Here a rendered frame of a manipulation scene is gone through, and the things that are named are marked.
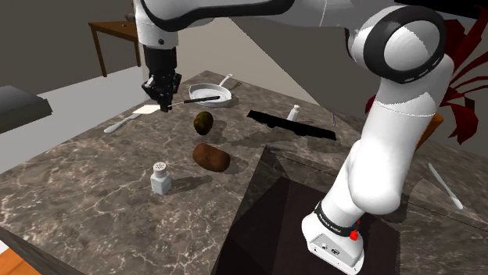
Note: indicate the dark grey furniture block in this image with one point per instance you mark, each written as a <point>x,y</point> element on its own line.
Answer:
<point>21,106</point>

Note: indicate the white frying pan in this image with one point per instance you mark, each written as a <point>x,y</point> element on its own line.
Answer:
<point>209,92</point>

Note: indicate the brown wooden table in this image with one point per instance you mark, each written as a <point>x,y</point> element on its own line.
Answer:
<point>114,29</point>

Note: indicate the white table knife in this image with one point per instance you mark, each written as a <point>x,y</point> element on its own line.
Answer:
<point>445,186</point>

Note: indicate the small white shaker bottle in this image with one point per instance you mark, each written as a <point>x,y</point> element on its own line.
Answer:
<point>293,114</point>

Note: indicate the red-leaved potted plant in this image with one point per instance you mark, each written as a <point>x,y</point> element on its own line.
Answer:
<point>463,114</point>

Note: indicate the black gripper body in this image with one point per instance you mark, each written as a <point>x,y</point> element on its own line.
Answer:
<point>160,63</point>

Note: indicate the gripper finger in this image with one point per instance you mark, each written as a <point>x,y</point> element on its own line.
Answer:
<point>170,97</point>
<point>152,91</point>

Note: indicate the dark greenish potato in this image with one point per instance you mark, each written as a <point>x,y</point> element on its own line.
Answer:
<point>203,122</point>

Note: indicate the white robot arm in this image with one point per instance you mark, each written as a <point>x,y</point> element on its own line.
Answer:
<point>392,144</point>

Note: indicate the white spatula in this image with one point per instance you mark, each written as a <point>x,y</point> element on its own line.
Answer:
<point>146,109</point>

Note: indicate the brown potato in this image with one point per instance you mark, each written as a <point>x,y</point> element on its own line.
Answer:
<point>210,157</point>

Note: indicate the dark robot stand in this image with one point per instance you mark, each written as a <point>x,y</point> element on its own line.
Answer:
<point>267,224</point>

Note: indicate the white salt shaker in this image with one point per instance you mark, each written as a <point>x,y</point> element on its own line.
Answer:
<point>160,182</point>

